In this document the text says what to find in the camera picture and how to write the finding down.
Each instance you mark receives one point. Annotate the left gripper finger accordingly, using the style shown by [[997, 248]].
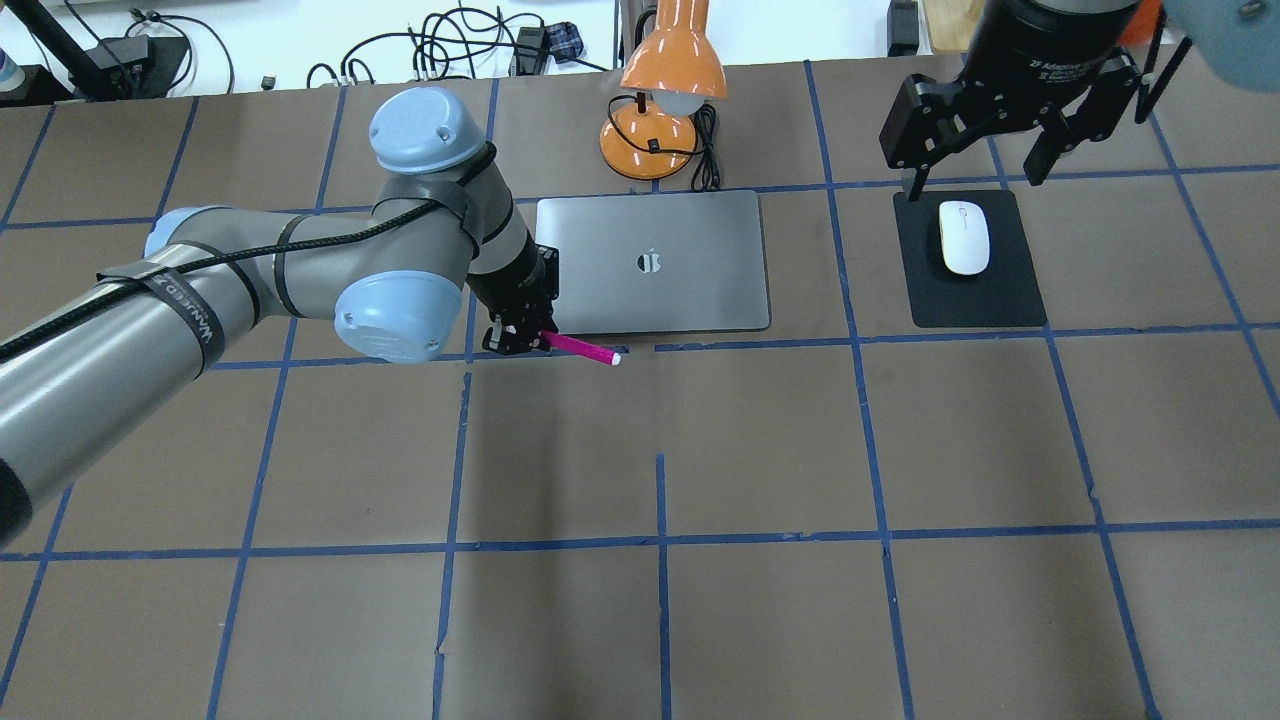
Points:
[[514, 338]]

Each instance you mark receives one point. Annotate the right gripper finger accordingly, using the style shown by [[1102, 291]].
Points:
[[929, 121], [1095, 120]]

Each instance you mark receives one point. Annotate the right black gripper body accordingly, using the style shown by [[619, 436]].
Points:
[[1035, 50]]

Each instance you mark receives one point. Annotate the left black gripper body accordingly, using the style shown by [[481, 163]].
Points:
[[512, 287]]

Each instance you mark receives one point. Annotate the pink highlighter pen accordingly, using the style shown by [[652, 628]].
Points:
[[570, 345]]

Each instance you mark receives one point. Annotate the white computer mouse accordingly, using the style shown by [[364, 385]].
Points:
[[964, 237]]

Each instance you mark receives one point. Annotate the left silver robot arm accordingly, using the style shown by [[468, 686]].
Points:
[[76, 382]]

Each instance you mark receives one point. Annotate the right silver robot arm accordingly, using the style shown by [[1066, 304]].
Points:
[[1237, 38]]

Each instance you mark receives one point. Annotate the black mousepad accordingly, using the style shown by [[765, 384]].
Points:
[[1007, 295]]

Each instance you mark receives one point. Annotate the wooden stand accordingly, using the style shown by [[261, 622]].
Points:
[[951, 24]]

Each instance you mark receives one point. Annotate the grey closed laptop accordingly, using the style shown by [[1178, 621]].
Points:
[[662, 263]]

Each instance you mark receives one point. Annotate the black power adapter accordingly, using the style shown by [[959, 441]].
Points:
[[536, 47]]

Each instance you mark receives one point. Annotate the orange desk lamp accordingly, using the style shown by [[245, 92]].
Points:
[[662, 120]]

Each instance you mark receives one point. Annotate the black monitor stand base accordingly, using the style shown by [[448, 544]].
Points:
[[143, 66]]

